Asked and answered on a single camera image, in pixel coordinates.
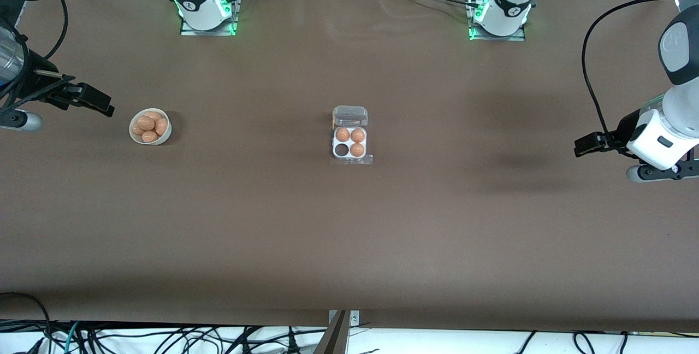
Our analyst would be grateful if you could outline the clear plastic egg carton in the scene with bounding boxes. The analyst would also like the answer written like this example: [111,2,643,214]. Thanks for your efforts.
[330,105,374,166]

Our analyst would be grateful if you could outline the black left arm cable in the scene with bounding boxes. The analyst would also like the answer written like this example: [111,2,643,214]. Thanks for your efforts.
[580,0,699,152]

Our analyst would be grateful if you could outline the teal cable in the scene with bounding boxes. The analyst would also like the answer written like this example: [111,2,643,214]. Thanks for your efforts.
[61,321,82,354]

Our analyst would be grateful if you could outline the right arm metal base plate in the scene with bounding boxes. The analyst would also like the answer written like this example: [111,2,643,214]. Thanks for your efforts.
[180,0,239,37]

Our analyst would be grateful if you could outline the silver table edge bracket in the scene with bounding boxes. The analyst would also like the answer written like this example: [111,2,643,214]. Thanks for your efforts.
[328,310,360,326]

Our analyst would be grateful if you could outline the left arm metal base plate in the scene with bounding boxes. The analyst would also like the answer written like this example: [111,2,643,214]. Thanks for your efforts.
[467,0,528,42]

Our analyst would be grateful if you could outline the white round bowl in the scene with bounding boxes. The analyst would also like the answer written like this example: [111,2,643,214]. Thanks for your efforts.
[129,108,173,146]

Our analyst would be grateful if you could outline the dark metal pole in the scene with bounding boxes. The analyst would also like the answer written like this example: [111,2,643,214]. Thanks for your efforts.
[313,310,350,354]

